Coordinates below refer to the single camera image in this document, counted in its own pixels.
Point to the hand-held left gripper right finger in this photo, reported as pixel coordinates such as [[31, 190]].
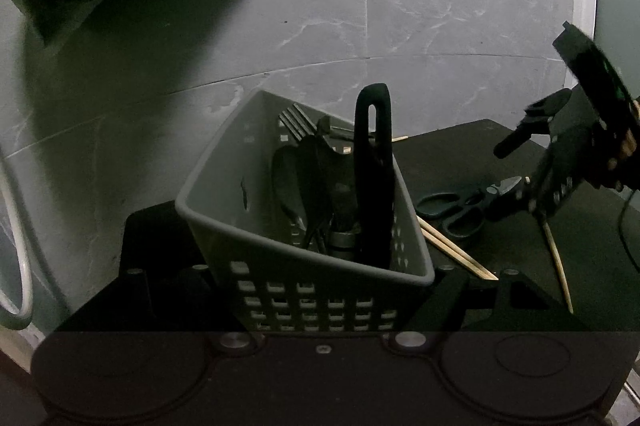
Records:
[[447, 291]]

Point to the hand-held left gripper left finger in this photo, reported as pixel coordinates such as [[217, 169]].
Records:
[[200, 286]]

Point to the wooden chopstick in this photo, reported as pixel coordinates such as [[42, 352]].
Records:
[[450, 252], [400, 138], [559, 271], [465, 254]]

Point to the metal spoon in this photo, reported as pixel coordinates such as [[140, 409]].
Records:
[[287, 181]]

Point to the metal fork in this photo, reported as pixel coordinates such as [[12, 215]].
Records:
[[297, 123]]

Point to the black peeler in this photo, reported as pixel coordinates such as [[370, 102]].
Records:
[[330, 176]]

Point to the grey plastic basket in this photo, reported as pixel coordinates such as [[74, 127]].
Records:
[[310, 291]]

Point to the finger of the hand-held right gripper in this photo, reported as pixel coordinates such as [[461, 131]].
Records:
[[565, 166], [537, 116]]

